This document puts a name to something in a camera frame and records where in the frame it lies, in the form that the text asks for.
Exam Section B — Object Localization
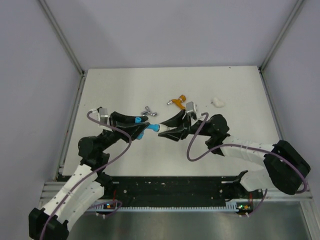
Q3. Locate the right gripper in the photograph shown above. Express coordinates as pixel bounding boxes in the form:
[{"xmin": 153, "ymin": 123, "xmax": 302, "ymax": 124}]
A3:
[{"xmin": 159, "ymin": 109, "xmax": 214, "ymax": 141}]

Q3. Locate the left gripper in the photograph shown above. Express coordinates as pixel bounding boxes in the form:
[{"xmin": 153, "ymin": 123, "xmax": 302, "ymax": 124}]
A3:
[{"xmin": 98, "ymin": 112, "xmax": 151, "ymax": 153}]

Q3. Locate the blue water faucet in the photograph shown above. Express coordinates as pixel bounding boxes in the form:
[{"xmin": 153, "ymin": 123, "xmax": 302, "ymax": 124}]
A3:
[{"xmin": 135, "ymin": 117, "xmax": 160, "ymax": 140}]

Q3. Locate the white elbow pipe fitting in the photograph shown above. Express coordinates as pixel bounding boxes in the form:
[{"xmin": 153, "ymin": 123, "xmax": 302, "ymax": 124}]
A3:
[{"xmin": 158, "ymin": 124, "xmax": 171, "ymax": 133}]

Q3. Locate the white elbow fitting far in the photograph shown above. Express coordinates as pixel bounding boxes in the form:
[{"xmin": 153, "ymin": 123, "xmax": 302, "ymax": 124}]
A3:
[{"xmin": 211, "ymin": 97, "xmax": 225, "ymax": 108}]

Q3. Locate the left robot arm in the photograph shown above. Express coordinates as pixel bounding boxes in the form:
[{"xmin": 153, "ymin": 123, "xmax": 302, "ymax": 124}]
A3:
[{"xmin": 28, "ymin": 107, "xmax": 150, "ymax": 240}]

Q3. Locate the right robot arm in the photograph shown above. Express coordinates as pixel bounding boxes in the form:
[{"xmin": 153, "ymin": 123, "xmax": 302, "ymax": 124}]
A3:
[{"xmin": 158, "ymin": 110, "xmax": 311, "ymax": 198}]

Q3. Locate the orange water faucet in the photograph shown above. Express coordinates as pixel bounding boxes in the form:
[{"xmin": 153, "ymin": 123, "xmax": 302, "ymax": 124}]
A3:
[{"xmin": 167, "ymin": 94, "xmax": 187, "ymax": 110}]

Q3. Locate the chrome water faucet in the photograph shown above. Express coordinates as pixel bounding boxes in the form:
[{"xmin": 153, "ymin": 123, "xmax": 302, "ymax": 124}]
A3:
[{"xmin": 141, "ymin": 106, "xmax": 158, "ymax": 117}]

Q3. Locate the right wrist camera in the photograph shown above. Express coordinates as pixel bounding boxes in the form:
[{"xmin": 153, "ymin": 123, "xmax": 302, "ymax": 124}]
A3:
[{"xmin": 185, "ymin": 101, "xmax": 198, "ymax": 120}]

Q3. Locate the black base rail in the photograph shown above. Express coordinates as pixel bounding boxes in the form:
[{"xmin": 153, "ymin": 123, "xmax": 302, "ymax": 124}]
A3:
[{"xmin": 102, "ymin": 176, "xmax": 250, "ymax": 207}]

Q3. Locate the grey cable duct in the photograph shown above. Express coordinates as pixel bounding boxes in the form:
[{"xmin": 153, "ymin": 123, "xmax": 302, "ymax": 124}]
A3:
[{"xmin": 86, "ymin": 201, "xmax": 253, "ymax": 214}]

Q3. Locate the left aluminium frame post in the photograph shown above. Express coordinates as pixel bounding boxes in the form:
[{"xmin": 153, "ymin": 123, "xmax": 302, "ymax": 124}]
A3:
[{"xmin": 36, "ymin": 0, "xmax": 85, "ymax": 76}]

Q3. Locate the aluminium frame post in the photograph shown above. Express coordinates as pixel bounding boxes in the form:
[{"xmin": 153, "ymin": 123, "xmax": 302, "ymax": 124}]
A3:
[
  {"xmin": 36, "ymin": 0, "xmax": 85, "ymax": 76},
  {"xmin": 259, "ymin": 0, "xmax": 307, "ymax": 74}
]

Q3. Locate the right aluminium frame post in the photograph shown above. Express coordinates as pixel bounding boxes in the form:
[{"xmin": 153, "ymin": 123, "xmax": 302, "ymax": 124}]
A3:
[{"xmin": 259, "ymin": 0, "xmax": 307, "ymax": 74}]

